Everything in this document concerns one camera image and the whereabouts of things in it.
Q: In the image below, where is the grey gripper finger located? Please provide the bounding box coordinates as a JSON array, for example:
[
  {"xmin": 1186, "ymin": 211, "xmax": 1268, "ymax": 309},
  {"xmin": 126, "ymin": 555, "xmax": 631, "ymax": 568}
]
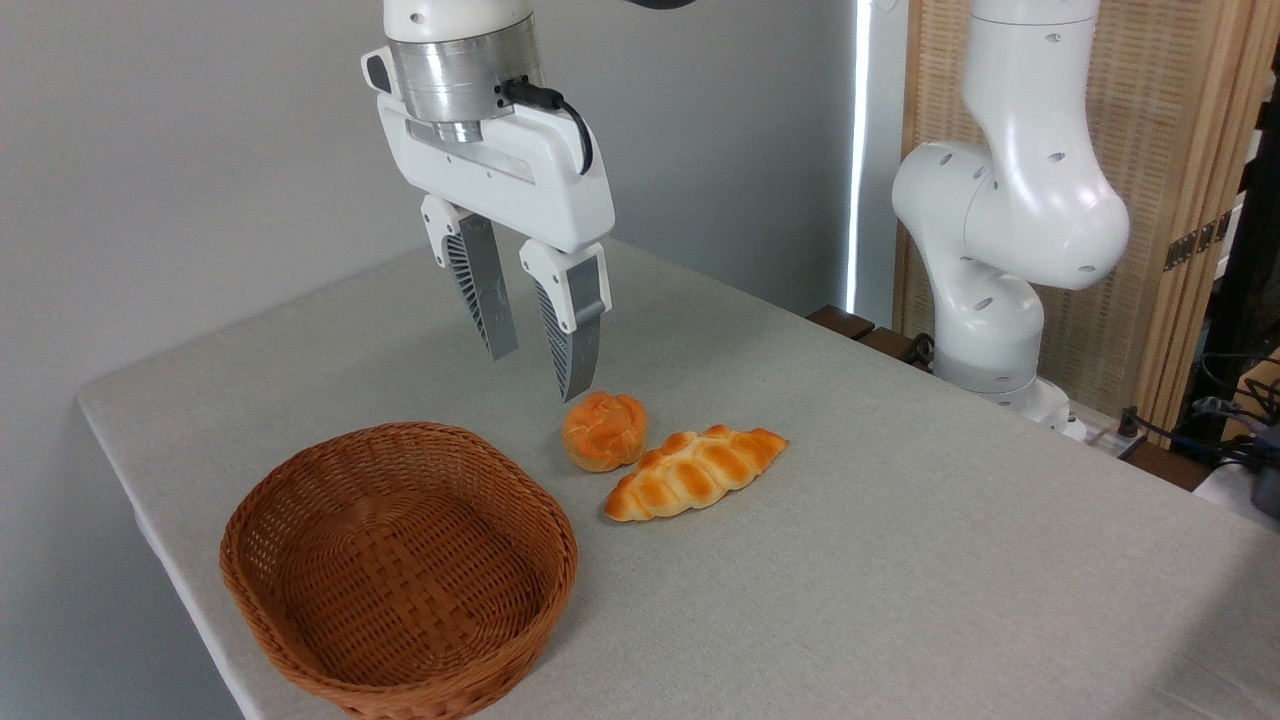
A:
[
  {"xmin": 420, "ymin": 194, "xmax": 520, "ymax": 362},
  {"xmin": 519, "ymin": 238, "xmax": 612, "ymax": 403}
]

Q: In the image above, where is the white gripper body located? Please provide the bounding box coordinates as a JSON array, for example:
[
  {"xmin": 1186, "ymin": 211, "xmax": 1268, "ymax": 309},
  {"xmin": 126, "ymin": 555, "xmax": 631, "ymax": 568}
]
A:
[{"xmin": 361, "ymin": 46, "xmax": 617, "ymax": 254}]

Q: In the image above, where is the round orange bread roll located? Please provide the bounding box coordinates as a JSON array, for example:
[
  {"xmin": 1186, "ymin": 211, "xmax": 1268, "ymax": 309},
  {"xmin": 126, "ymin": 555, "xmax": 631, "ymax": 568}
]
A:
[{"xmin": 562, "ymin": 391, "xmax": 649, "ymax": 473}]

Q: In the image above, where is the braided long bread loaf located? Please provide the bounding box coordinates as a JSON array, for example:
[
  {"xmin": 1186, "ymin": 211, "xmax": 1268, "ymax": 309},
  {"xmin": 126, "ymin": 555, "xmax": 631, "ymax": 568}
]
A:
[{"xmin": 603, "ymin": 425, "xmax": 790, "ymax": 523}]

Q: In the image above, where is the brown woven wicker basket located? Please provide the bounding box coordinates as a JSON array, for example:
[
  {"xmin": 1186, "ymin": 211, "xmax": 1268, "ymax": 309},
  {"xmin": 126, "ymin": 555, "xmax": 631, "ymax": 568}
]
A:
[{"xmin": 219, "ymin": 421, "xmax": 579, "ymax": 720}]

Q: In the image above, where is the dark wooden block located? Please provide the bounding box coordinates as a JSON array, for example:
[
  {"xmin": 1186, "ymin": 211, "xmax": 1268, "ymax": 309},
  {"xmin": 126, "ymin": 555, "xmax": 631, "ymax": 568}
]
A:
[
  {"xmin": 860, "ymin": 327, "xmax": 933, "ymax": 373},
  {"xmin": 806, "ymin": 305, "xmax": 877, "ymax": 342}
]

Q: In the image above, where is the grey tablecloth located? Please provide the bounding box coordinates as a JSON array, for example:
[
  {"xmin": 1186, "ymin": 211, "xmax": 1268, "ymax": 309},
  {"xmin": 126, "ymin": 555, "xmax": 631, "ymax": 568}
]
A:
[{"xmin": 77, "ymin": 236, "xmax": 1280, "ymax": 720}]

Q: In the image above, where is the brass screen hinge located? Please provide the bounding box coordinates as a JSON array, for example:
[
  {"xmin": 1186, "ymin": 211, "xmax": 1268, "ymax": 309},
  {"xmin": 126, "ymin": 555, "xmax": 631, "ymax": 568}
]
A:
[{"xmin": 1164, "ymin": 212, "xmax": 1233, "ymax": 273}]

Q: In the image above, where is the woven bamboo folding screen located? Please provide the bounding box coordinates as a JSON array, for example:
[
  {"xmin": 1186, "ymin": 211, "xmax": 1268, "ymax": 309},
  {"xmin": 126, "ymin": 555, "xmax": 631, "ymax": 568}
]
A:
[{"xmin": 893, "ymin": 0, "xmax": 1280, "ymax": 437}]

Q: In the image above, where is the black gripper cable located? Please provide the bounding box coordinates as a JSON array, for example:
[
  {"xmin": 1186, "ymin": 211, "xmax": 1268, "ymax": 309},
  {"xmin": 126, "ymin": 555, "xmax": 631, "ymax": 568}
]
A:
[{"xmin": 497, "ymin": 77, "xmax": 595, "ymax": 177}]

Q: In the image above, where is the black cable bundle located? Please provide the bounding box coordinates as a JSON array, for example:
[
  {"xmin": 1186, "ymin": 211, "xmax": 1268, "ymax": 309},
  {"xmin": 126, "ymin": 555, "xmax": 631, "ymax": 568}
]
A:
[{"xmin": 1118, "ymin": 350, "xmax": 1280, "ymax": 473}]

